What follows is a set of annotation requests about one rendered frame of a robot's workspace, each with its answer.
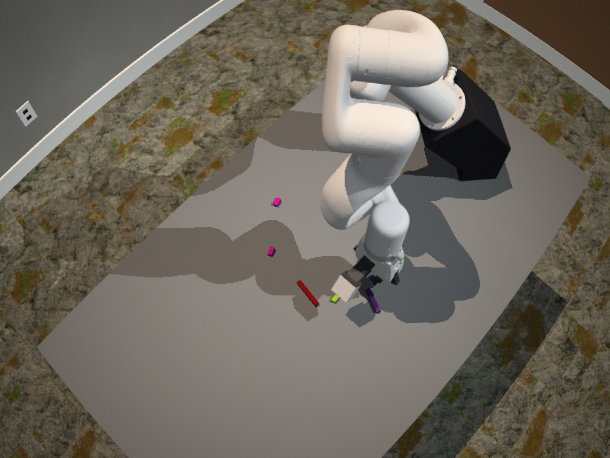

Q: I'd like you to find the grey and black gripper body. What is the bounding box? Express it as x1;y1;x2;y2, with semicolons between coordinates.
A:
355;233;404;282

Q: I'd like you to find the purple rod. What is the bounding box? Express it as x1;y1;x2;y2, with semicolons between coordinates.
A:
366;288;381;313

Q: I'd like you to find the red rod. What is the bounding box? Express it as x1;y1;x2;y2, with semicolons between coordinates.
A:
297;280;319;307

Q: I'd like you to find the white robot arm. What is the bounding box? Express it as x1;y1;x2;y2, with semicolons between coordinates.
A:
320;10;465;262

